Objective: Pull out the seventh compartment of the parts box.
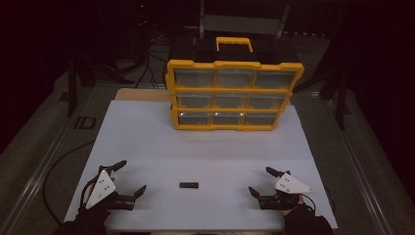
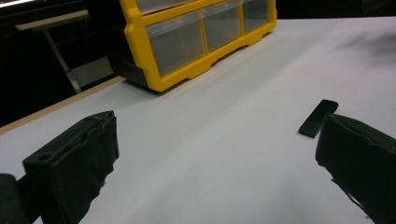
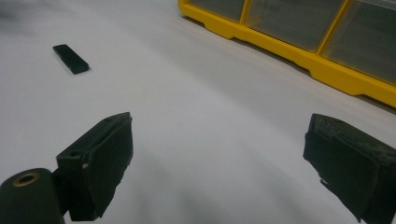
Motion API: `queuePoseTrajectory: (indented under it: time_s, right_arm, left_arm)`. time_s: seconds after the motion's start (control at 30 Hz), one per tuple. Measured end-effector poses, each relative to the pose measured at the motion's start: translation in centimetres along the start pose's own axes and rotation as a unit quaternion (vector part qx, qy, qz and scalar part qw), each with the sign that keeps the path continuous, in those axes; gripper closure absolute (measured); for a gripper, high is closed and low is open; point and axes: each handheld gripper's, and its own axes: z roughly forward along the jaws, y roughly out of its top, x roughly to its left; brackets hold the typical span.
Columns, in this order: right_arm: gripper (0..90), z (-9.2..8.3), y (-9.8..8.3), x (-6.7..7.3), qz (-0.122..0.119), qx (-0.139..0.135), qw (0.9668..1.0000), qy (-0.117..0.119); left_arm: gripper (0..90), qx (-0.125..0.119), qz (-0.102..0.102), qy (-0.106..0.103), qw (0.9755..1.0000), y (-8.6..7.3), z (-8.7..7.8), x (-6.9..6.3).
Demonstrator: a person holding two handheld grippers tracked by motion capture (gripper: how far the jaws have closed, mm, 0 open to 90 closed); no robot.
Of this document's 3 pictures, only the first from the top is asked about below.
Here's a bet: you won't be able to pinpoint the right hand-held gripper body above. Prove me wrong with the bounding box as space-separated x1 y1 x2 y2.
258 169 315 212

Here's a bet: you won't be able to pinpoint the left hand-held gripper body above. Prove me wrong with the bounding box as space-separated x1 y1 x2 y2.
79 164 136 212

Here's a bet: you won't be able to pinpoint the clear pull-out plastic drawer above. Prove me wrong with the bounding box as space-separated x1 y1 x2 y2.
177 112 211 126

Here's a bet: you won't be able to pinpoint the yellow black drawer organizer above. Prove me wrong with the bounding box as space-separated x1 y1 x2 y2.
165 36 305 132

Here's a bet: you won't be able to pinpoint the person's left hand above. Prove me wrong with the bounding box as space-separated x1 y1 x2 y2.
76 201 112 227

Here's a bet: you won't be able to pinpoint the person's right hand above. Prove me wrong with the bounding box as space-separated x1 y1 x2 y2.
281 195 311 219

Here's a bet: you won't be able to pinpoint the tan wooden board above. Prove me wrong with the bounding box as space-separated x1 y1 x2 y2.
115 87 172 103

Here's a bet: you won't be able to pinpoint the black metal stand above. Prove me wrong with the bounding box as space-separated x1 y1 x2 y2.
293 55 352 131
66 53 135 118

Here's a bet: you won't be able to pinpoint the rows of clear drawers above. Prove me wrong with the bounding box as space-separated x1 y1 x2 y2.
173 69 297 126

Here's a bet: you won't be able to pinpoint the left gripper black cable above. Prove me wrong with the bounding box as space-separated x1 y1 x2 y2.
79 177 101 210

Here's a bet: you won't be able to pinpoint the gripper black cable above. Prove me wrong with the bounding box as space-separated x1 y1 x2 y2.
305 193 318 214
79 177 101 210

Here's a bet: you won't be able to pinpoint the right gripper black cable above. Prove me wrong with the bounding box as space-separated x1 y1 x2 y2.
305 193 318 214

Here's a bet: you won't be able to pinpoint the long black floor cable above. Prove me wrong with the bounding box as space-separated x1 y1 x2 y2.
42 139 97 228

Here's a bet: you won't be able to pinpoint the aluminium floor rail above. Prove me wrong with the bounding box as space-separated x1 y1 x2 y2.
320 92 394 235
0 85 96 235

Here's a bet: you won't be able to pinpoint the grey metal frame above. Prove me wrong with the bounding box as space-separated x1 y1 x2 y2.
198 0 292 40

